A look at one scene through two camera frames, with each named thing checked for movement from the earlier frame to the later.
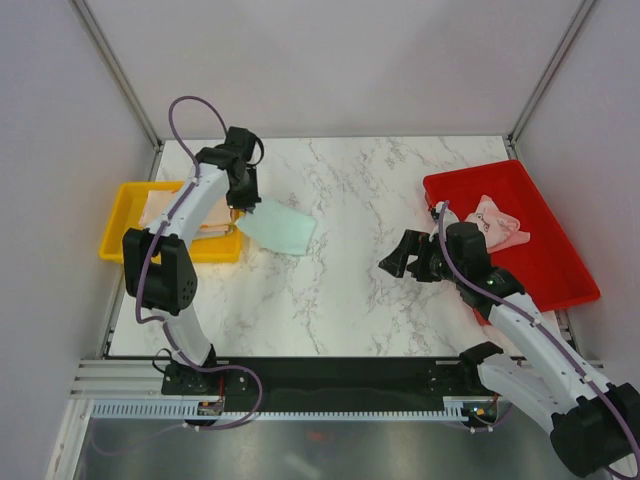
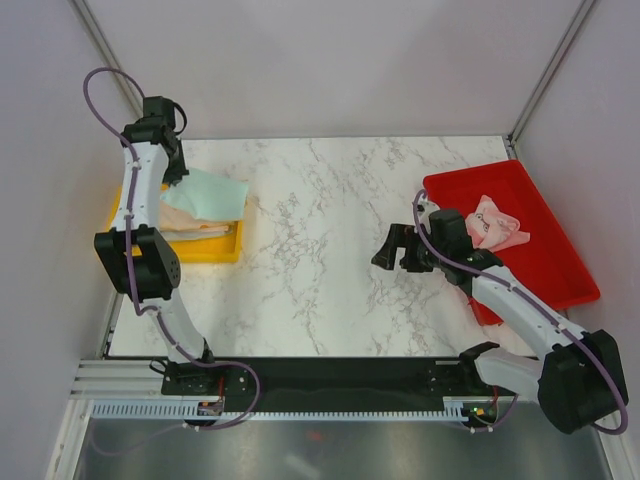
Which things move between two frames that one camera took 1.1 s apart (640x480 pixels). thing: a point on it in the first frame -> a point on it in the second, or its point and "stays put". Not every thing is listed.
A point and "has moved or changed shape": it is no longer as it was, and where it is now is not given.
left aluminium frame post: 103,46 stays put
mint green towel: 278,227 has moved or changed shape
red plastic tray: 546,267 stays put
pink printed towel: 501,230 stays put
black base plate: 327,384 stays put
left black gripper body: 244,191 -> 178,162
